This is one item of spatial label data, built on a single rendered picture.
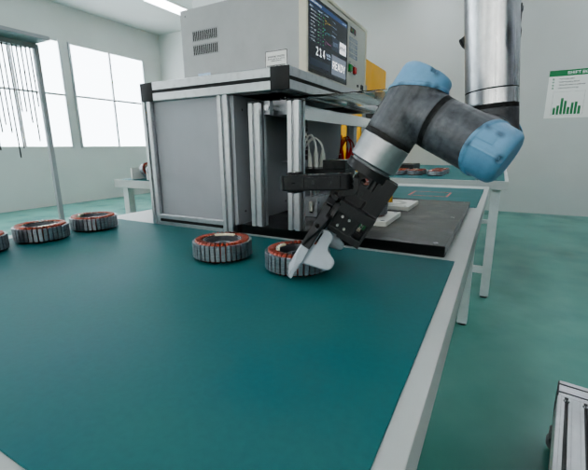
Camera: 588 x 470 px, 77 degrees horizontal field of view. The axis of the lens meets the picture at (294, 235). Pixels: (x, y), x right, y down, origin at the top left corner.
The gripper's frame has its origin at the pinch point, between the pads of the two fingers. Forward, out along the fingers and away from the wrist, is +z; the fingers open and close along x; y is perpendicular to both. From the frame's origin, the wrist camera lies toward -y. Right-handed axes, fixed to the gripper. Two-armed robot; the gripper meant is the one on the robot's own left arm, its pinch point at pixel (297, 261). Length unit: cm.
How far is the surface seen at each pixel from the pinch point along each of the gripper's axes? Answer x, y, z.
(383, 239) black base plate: 16.1, 11.4, -7.6
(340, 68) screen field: 53, -22, -34
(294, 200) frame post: 20.4, -9.2, -3.6
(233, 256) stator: -0.4, -10.2, 5.8
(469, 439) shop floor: 57, 76, 44
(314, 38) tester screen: 36, -27, -36
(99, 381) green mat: -35.5, -7.1, 5.3
